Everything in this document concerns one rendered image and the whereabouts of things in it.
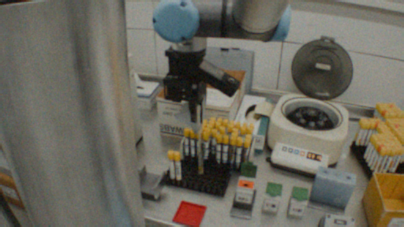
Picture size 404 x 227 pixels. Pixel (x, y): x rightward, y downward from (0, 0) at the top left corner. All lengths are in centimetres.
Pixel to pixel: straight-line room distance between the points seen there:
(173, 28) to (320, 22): 73
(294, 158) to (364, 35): 53
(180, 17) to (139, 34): 84
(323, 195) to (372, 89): 57
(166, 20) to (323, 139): 57
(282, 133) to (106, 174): 74
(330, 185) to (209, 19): 50
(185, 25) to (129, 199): 32
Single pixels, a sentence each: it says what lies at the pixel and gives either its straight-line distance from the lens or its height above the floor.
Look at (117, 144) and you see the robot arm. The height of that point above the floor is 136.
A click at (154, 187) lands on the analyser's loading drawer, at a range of 74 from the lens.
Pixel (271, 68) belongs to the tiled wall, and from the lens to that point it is 116.
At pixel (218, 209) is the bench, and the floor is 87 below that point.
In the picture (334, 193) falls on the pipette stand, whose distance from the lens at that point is 78.
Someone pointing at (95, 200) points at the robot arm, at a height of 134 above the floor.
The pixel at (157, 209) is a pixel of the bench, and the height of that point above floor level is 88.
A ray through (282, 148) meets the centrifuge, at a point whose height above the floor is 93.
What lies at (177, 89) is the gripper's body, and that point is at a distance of 65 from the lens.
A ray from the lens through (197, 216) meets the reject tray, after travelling 75.
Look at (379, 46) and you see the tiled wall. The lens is 116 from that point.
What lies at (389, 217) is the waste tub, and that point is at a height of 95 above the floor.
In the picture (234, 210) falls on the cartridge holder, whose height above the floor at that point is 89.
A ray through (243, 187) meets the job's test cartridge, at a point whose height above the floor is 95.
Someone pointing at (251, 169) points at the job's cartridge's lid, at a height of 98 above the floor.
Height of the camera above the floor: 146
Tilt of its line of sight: 32 degrees down
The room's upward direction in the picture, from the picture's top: straight up
